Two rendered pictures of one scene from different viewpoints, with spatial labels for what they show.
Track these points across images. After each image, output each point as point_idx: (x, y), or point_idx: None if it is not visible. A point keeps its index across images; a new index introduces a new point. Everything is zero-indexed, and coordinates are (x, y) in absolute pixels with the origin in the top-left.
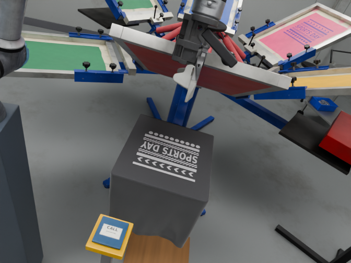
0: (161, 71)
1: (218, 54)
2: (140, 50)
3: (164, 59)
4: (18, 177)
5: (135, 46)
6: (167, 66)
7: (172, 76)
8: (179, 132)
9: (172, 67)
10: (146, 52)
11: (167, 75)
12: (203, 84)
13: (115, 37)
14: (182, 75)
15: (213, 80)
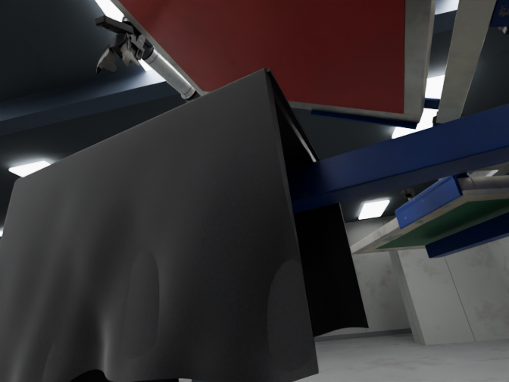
0: (335, 87)
1: (109, 30)
2: (209, 84)
3: (201, 67)
4: None
5: (200, 85)
6: (238, 68)
7: (370, 73)
8: None
9: (233, 64)
10: (206, 80)
11: (401, 84)
12: (329, 4)
13: (199, 93)
14: (112, 64)
15: (204, 7)
